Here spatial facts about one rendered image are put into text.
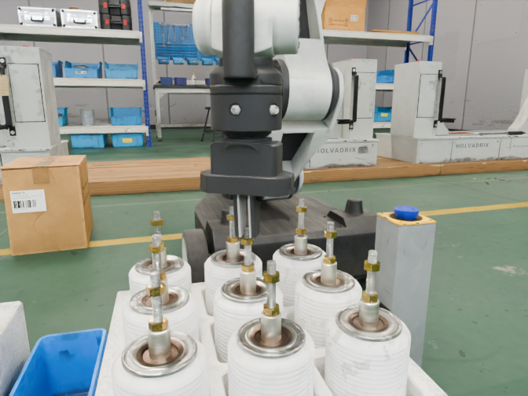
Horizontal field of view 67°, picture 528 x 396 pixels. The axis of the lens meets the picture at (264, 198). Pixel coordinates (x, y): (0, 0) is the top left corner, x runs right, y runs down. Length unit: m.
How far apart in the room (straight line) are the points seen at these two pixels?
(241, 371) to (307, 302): 0.17
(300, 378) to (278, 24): 0.38
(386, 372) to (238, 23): 0.40
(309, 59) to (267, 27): 0.50
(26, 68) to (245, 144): 2.16
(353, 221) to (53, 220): 1.01
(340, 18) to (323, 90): 4.91
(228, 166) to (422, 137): 2.70
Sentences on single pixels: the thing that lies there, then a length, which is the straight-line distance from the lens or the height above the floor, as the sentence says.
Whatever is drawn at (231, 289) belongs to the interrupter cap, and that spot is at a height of 0.25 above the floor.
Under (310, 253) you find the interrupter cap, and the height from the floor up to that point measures 0.25.
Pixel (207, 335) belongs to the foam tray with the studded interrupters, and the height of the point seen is 0.18.
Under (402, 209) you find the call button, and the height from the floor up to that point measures 0.33.
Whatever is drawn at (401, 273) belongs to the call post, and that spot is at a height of 0.23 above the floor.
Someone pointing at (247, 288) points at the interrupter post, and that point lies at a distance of 0.55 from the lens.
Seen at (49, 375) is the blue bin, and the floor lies 0.05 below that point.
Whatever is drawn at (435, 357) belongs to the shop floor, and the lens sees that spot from 0.94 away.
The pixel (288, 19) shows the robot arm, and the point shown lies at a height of 0.59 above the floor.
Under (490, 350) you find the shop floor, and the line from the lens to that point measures 1.01.
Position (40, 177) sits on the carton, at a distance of 1.52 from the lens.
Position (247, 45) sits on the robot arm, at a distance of 0.44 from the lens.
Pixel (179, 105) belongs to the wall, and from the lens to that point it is 8.81.
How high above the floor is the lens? 0.50
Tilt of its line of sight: 13 degrees down
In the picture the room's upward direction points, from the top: straight up
